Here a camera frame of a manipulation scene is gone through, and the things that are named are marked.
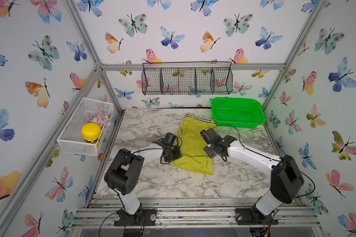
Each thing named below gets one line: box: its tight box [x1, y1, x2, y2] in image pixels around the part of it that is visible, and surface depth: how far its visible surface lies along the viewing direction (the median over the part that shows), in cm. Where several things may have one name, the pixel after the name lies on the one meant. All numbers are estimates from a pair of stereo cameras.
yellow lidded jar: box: [81, 122, 102, 144], surface depth 65 cm
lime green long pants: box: [169, 113, 216, 176], surface depth 98 cm
